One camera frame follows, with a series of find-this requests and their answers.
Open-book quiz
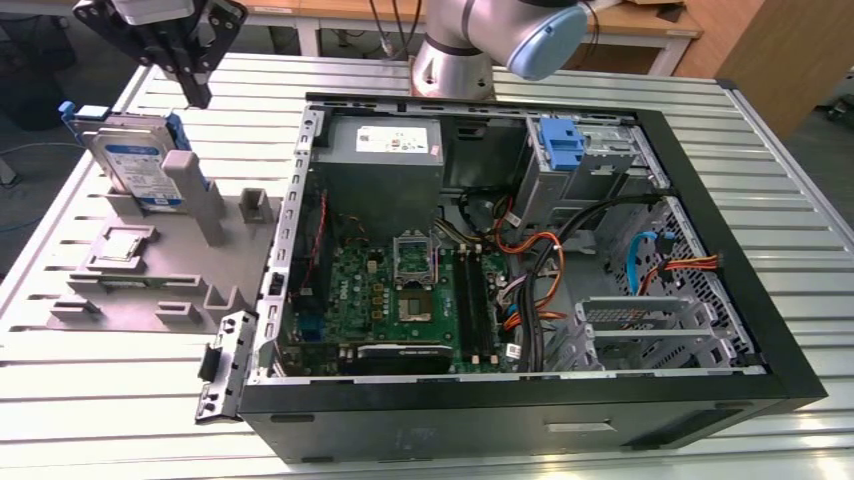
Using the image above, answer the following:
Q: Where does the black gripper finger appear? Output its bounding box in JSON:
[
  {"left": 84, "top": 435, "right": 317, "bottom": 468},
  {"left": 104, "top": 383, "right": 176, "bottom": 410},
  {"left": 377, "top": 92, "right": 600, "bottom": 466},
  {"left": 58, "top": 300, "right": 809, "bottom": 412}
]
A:
[
  {"left": 70, "top": 0, "right": 198, "bottom": 108},
  {"left": 193, "top": 0, "right": 248, "bottom": 109}
]

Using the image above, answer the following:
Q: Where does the hard disk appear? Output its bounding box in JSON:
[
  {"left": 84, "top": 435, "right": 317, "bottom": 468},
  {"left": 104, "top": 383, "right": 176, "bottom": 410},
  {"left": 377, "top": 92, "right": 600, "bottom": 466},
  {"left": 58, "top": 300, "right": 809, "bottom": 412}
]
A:
[{"left": 57, "top": 101, "right": 196, "bottom": 210}]

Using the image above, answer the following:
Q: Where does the red yellow power wire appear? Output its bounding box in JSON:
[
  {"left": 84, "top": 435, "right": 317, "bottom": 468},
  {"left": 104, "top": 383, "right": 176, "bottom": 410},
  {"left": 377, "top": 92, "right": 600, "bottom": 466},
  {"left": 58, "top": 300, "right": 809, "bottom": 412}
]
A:
[{"left": 636, "top": 253, "right": 725, "bottom": 296}]

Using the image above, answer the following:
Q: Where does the metal disk bay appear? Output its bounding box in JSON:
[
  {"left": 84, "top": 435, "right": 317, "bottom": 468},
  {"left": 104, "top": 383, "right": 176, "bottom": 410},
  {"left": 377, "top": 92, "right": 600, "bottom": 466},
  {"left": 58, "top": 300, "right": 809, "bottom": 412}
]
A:
[{"left": 543, "top": 295, "right": 735, "bottom": 374}]

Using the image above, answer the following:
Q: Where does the black office chair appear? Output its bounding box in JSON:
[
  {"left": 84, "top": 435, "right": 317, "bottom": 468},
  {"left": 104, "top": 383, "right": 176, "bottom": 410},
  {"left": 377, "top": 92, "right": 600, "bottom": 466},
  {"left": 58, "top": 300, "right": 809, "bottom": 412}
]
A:
[{"left": 0, "top": 13, "right": 76, "bottom": 132}]

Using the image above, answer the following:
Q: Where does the grey power supply unit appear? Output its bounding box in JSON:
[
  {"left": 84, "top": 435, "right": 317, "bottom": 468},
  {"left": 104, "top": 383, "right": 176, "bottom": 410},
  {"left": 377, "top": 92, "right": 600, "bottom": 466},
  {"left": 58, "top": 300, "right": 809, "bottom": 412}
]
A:
[{"left": 309, "top": 113, "right": 446, "bottom": 246}]

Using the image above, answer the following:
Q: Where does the silver CPU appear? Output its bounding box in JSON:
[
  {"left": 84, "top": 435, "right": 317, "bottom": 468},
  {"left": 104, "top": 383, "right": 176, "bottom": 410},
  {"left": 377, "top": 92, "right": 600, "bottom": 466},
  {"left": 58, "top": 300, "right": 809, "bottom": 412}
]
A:
[{"left": 98, "top": 234, "right": 142, "bottom": 261}]

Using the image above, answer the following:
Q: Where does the grey parts rack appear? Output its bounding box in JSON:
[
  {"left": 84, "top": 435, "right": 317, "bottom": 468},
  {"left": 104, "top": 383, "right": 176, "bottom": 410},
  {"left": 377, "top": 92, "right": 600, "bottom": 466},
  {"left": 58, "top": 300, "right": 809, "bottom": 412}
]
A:
[{"left": 49, "top": 148, "right": 286, "bottom": 334}]

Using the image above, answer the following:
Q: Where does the green RAM stick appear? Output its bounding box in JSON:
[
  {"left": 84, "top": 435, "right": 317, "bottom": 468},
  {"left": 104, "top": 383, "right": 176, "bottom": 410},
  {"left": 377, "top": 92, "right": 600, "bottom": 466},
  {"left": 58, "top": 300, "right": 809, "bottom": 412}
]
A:
[{"left": 98, "top": 277, "right": 201, "bottom": 291}]

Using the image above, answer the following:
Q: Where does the metal socket cover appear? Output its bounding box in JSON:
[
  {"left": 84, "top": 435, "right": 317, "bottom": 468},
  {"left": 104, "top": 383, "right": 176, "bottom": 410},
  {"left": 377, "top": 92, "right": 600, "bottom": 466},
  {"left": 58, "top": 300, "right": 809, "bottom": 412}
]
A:
[{"left": 390, "top": 230, "right": 441, "bottom": 292}]

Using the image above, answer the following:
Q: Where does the green motherboard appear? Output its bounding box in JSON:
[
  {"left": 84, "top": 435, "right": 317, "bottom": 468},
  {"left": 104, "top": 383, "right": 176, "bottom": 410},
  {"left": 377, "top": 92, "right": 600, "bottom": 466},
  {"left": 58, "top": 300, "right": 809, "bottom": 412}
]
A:
[{"left": 276, "top": 234, "right": 528, "bottom": 376}]

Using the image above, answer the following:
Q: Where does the blue plastic drive latch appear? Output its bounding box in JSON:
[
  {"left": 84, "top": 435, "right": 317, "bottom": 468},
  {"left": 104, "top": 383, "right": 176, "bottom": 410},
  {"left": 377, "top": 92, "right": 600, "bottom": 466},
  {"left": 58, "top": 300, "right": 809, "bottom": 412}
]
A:
[{"left": 539, "top": 117, "right": 585, "bottom": 171}]

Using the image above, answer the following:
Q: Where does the thin metal locking lever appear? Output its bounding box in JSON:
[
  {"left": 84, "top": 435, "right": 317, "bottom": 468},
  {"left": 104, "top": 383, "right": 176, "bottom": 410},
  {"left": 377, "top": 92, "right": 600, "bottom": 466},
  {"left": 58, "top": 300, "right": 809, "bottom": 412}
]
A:
[{"left": 428, "top": 238, "right": 442, "bottom": 297}]

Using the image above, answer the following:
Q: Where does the metal optical drive cage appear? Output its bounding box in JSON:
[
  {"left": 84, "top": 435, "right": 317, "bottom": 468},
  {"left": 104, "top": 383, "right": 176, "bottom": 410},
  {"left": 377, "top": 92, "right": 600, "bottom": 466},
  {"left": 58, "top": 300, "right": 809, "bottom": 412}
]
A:
[{"left": 516, "top": 115, "right": 668, "bottom": 231}]

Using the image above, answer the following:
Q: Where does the CPU socket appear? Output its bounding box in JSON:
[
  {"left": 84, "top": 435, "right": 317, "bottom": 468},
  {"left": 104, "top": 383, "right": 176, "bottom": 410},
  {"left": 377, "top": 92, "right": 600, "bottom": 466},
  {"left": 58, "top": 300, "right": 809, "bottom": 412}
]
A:
[{"left": 393, "top": 293, "right": 436, "bottom": 325}]

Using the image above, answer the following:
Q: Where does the black RAM slot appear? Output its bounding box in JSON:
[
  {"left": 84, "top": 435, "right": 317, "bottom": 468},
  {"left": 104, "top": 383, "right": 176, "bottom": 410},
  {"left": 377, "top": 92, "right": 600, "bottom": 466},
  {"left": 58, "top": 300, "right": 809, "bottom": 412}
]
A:
[
  {"left": 452, "top": 243, "right": 483, "bottom": 366},
  {"left": 465, "top": 243, "right": 500, "bottom": 366}
]

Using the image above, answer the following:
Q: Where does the black graphics card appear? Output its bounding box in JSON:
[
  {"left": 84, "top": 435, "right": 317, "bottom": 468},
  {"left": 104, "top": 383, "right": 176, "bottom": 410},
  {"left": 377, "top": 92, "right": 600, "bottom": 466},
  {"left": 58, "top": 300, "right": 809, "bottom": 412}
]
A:
[{"left": 336, "top": 342, "right": 454, "bottom": 376}]

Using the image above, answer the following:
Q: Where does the wooden cabinet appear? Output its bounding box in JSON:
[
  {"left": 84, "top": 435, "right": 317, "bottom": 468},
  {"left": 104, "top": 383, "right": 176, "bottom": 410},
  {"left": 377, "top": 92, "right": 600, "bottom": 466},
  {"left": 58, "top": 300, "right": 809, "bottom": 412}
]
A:
[{"left": 679, "top": 0, "right": 854, "bottom": 142}]

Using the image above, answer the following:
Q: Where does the black PC case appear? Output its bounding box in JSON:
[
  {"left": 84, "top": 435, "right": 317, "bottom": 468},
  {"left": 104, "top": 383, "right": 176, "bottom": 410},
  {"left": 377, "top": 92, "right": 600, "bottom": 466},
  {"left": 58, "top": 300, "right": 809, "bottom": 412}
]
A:
[{"left": 236, "top": 91, "right": 828, "bottom": 464}]

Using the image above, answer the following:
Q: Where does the thin red wire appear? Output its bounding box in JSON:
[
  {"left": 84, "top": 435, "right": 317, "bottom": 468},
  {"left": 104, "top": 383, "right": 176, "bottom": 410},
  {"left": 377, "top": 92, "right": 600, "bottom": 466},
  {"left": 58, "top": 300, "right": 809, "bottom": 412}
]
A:
[{"left": 297, "top": 191, "right": 332, "bottom": 297}]

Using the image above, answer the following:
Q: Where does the wooden desk white frame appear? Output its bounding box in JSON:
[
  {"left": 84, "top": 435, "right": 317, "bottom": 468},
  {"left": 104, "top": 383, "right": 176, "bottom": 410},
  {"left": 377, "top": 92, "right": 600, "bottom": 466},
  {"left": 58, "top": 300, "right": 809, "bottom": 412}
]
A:
[{"left": 242, "top": 0, "right": 705, "bottom": 77}]

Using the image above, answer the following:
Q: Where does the metal card retention bracket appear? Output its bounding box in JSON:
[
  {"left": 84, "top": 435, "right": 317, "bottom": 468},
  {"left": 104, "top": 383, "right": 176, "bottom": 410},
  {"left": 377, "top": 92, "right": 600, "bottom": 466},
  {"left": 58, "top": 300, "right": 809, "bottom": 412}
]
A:
[{"left": 192, "top": 308, "right": 261, "bottom": 426}]

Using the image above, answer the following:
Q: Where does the orange yellow wire bundle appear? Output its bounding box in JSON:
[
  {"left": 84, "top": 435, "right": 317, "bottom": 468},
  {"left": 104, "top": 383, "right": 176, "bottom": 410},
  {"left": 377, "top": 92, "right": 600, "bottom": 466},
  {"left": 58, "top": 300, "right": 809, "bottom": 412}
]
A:
[{"left": 492, "top": 232, "right": 568, "bottom": 334}]

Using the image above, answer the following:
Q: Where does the black cable bundle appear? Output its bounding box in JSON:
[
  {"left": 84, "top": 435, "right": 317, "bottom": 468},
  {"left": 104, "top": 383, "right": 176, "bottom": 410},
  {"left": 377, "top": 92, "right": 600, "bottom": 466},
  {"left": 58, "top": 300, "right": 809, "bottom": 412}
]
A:
[{"left": 516, "top": 193, "right": 668, "bottom": 374}]

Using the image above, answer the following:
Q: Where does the blue data wire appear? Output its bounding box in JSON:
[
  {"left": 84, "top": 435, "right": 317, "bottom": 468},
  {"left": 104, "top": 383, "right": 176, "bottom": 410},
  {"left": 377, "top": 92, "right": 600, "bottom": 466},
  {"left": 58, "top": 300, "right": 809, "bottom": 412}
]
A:
[{"left": 625, "top": 230, "right": 675, "bottom": 297}]

